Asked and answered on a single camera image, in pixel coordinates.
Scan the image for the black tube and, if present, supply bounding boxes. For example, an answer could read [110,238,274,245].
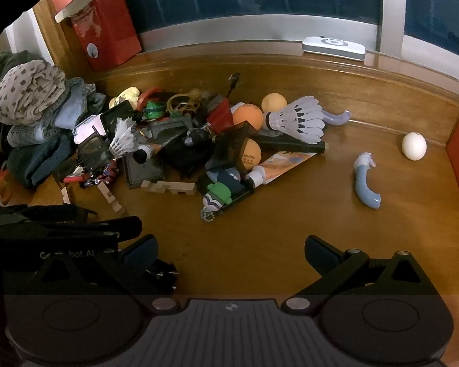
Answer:
[258,139,330,156]

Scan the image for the light blue curved toy tail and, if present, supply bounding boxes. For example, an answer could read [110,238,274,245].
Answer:
[353,152,382,210]

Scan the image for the red toy car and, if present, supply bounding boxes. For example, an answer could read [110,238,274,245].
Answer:
[64,162,120,189]

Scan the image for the white pink box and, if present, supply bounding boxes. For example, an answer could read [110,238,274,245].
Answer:
[73,115,108,146]

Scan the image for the blue round toy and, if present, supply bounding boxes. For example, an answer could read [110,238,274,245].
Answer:
[206,168,242,192]

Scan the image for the white flat device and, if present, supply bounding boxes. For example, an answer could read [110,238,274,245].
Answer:
[302,36,366,61]

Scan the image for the silver window frame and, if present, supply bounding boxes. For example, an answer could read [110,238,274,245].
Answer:
[137,0,459,85]

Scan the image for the red gift box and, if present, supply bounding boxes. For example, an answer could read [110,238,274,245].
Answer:
[55,0,144,72]

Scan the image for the white shuttlecock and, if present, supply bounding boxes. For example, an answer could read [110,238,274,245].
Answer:
[262,96,326,145]
[109,118,156,165]

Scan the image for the gray toy gun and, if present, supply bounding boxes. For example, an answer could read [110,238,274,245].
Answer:
[144,116,200,139]

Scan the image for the orange ping pong ball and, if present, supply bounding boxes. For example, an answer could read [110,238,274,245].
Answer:
[233,103,264,129]
[241,138,262,171]
[261,94,288,114]

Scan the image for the blue jeans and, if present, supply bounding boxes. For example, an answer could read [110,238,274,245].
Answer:
[7,77,108,150]

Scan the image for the purple curved toy tail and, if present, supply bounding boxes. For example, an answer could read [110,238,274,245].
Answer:
[320,109,352,127]

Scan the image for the yellow toy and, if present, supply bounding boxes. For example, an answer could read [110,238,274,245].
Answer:
[109,87,140,109]

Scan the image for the small black mirror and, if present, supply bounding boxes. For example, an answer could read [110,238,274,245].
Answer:
[76,132,114,173]

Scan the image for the orange white toothpaste tube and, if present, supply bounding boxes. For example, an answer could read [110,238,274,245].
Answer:
[245,152,318,188]

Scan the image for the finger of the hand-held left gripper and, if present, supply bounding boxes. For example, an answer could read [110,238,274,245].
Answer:
[145,260,179,284]
[86,216,144,242]

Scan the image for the green capped toy figure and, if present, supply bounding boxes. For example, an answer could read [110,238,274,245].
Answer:
[200,183,234,223]

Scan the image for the dark teal cloth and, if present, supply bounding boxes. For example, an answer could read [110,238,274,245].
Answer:
[6,137,78,191]

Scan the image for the white ball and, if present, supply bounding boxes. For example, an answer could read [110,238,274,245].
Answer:
[402,132,427,161]

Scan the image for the green toy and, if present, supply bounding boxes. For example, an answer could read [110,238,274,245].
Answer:
[144,101,165,119]

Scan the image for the dark translucent box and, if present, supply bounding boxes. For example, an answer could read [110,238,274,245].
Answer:
[213,120,259,169]

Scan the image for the red ring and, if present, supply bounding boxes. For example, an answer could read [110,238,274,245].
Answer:
[136,87,166,112]

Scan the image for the tan rubber band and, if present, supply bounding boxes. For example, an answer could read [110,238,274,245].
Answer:
[166,92,192,114]

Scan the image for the black tray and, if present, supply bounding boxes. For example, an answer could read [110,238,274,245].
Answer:
[204,166,254,213]

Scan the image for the black cable plug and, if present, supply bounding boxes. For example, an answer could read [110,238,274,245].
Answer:
[226,72,242,97]

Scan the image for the black frame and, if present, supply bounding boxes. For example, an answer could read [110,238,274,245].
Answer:
[122,153,167,189]

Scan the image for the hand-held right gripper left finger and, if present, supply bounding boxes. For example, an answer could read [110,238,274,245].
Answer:
[17,234,177,314]

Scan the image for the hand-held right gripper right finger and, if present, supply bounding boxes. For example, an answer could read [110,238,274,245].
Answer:
[285,235,442,314]

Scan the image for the red toy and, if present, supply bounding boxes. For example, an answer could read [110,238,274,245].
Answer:
[207,99,236,134]

